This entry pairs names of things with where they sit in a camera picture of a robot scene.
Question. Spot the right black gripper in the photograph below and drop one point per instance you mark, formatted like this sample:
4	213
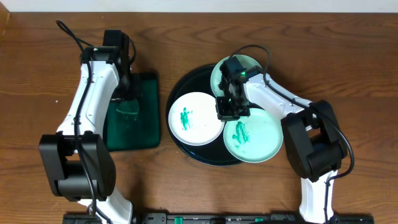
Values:
224	115

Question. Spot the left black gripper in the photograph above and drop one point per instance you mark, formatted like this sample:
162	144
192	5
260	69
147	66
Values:
127	94

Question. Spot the green sponge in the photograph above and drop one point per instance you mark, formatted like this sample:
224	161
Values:
128	107

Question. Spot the mint plate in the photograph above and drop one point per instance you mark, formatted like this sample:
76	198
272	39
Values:
255	138
215	79

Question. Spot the white plate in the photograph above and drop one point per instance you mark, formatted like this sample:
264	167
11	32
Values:
193	119

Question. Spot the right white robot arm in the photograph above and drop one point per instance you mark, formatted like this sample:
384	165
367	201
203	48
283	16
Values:
314	143

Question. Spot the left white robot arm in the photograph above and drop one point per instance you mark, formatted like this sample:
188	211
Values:
76	160

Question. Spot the dark green rectangular tray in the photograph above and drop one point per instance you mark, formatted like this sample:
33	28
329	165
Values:
124	132

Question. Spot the round black tray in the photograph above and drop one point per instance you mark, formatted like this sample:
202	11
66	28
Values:
214	153

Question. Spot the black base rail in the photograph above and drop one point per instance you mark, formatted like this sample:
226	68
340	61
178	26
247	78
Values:
288	218

